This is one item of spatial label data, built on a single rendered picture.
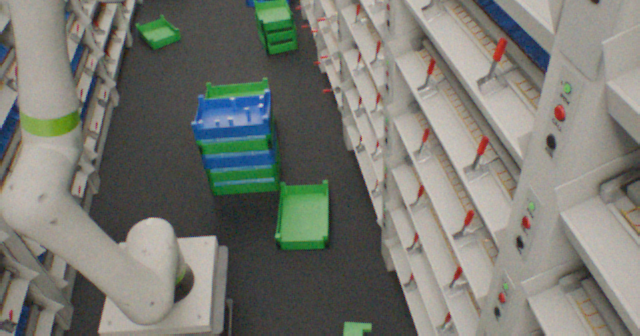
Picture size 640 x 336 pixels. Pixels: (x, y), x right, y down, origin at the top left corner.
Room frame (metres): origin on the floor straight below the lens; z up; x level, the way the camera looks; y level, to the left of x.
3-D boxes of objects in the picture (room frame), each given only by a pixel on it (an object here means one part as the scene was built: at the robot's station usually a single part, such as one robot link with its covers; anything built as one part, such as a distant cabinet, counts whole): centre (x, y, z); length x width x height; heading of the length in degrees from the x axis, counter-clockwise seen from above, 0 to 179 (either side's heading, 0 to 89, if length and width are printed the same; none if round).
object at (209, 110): (1.65, 0.37, 0.36); 0.30 x 0.20 x 0.08; 90
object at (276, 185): (1.65, 0.37, 0.04); 0.30 x 0.20 x 0.08; 90
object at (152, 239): (0.86, 0.49, 0.48); 0.16 x 0.13 x 0.19; 5
